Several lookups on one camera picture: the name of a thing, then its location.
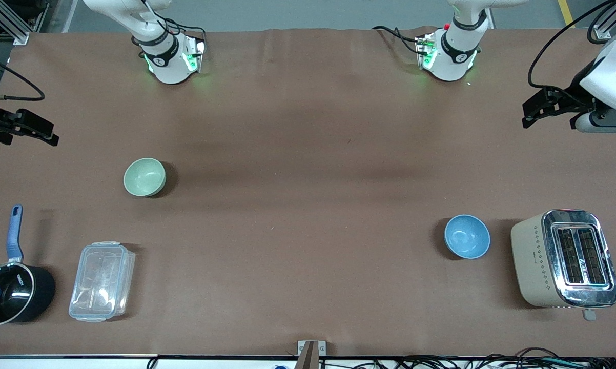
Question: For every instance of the beige chrome toaster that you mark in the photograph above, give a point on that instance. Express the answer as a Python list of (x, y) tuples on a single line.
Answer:
[(564, 259)]

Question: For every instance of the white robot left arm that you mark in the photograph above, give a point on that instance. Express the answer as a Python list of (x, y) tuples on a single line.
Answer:
[(454, 54)]

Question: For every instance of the clear plastic lidded container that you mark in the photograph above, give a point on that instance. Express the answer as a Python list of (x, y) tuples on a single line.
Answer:
[(102, 281)]

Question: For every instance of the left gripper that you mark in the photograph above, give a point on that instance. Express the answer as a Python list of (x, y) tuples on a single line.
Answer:
[(573, 101)]

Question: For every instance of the green ceramic bowl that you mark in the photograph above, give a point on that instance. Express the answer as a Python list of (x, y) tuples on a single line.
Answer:
[(144, 177)]

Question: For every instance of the aluminium frame profile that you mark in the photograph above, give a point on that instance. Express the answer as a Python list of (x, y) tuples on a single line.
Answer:
[(8, 20), (609, 20)]

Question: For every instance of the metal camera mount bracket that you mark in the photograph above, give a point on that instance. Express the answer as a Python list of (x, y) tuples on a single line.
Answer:
[(311, 353)]

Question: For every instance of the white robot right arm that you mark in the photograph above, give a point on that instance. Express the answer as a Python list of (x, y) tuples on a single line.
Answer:
[(167, 56)]

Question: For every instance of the blue ceramic bowl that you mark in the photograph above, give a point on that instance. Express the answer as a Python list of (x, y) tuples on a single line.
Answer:
[(467, 236)]

